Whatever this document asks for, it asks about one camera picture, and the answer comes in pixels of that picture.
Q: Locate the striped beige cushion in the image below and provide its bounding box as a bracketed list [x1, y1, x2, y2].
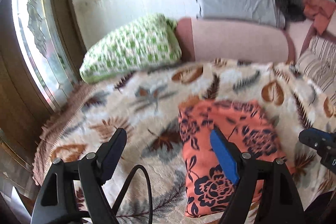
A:
[297, 36, 335, 105]

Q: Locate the orange black floral garment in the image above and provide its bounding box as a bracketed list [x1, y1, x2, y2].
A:
[178, 99, 287, 218]

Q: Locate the dark furry cloth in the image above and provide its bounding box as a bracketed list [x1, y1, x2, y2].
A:
[275, 0, 306, 22]

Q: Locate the green white checkered pillow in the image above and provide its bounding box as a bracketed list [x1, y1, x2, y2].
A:
[79, 14, 182, 83]

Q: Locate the brown quilted bedspread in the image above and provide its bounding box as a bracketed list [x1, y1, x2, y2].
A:
[33, 82, 96, 185]

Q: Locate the black cable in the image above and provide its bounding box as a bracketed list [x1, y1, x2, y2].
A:
[111, 164, 153, 224]

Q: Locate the pink cylindrical bolster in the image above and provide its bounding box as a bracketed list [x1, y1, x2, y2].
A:
[174, 16, 322, 64]

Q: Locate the stained glass window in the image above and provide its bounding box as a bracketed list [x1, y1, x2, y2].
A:
[11, 0, 77, 110]

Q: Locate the salmon pink cloth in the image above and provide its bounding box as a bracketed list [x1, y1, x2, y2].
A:
[303, 0, 335, 35]

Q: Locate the leaf-patterned beige blanket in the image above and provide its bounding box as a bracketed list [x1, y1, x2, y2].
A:
[44, 60, 335, 223]

